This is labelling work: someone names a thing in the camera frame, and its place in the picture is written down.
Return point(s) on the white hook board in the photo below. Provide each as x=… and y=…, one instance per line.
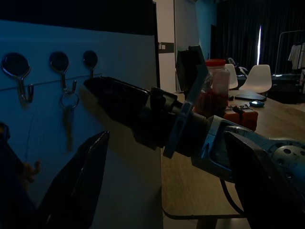
x=124, y=59

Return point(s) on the small blue device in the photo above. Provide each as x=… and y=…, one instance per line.
x=257, y=104

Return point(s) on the white hanging shirt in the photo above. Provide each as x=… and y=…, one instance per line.
x=295, y=56

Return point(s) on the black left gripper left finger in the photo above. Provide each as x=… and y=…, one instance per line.
x=76, y=186

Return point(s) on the metal clothes rack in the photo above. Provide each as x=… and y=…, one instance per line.
x=280, y=52

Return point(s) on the black wall switch panel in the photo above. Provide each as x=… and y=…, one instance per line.
x=165, y=47

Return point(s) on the white chair wooden legs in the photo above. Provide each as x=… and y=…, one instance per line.
x=232, y=74
x=258, y=77

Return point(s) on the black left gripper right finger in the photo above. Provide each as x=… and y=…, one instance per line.
x=262, y=198

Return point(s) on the silver round-top wall hook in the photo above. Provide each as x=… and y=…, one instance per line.
x=90, y=58
x=15, y=63
x=59, y=60

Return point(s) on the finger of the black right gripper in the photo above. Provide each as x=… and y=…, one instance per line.
x=119, y=91
x=119, y=114

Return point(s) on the orange and black device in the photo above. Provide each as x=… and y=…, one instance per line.
x=245, y=117

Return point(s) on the light wooden table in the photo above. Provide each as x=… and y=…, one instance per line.
x=202, y=179

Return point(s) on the clear jar red contents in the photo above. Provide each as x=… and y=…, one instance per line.
x=220, y=81

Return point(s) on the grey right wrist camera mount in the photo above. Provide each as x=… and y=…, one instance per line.
x=178, y=133

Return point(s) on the black curtain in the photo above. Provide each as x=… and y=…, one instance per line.
x=238, y=28

